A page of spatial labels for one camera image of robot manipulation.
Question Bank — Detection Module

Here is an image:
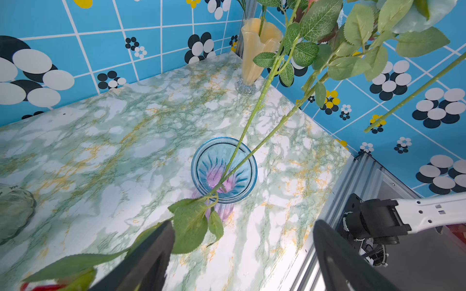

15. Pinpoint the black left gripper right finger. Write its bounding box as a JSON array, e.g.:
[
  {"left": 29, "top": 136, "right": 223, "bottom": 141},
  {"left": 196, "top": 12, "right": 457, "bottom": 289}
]
[{"left": 313, "top": 219, "right": 398, "bottom": 291}]

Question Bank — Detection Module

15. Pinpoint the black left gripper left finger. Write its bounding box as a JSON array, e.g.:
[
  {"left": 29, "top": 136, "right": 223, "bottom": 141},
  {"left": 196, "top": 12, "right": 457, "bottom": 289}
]
[{"left": 91, "top": 221, "right": 175, "bottom": 291}]

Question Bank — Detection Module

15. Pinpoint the purple blue glass vase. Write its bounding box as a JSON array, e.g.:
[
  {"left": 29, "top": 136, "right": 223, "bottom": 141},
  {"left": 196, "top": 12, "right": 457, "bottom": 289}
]
[{"left": 191, "top": 137, "right": 258, "bottom": 222}]

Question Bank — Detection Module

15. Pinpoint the clear ribbed glass vase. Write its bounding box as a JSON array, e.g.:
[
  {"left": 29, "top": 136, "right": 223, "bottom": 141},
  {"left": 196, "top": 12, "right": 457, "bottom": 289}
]
[{"left": 1, "top": 184, "right": 36, "bottom": 245}]

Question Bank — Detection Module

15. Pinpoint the white blue flower bunch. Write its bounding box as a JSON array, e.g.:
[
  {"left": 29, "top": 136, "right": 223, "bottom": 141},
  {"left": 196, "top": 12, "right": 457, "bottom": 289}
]
[{"left": 207, "top": 0, "right": 466, "bottom": 197}]

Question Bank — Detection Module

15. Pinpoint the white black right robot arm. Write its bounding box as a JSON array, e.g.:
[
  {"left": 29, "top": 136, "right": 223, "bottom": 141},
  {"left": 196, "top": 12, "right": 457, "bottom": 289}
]
[{"left": 337, "top": 192, "right": 466, "bottom": 267}]

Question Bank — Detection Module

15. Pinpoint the yellow fluted glass vase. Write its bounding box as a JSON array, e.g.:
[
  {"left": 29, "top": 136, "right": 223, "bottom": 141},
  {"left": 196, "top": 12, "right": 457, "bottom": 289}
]
[{"left": 235, "top": 18, "right": 283, "bottom": 96}]

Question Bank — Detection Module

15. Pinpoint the red rose stem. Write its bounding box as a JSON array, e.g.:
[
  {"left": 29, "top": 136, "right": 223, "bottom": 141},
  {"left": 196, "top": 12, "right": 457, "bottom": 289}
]
[{"left": 20, "top": 198, "right": 224, "bottom": 291}]

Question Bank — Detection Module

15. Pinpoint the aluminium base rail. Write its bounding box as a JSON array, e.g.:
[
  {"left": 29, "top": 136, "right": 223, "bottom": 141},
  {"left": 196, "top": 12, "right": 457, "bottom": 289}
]
[{"left": 287, "top": 152, "right": 423, "bottom": 291}]

